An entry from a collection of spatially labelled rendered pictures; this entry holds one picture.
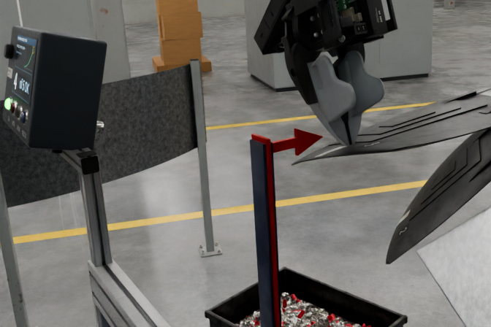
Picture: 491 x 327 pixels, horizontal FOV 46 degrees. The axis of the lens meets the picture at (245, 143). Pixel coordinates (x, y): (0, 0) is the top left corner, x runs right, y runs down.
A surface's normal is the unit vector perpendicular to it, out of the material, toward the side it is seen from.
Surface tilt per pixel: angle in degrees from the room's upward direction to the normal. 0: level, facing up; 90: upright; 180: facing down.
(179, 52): 90
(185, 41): 90
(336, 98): 93
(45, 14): 90
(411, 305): 0
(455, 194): 55
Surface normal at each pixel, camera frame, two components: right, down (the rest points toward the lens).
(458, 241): -0.36, -0.32
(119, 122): 0.71, 0.15
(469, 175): -0.86, -0.48
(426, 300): -0.06, -0.96
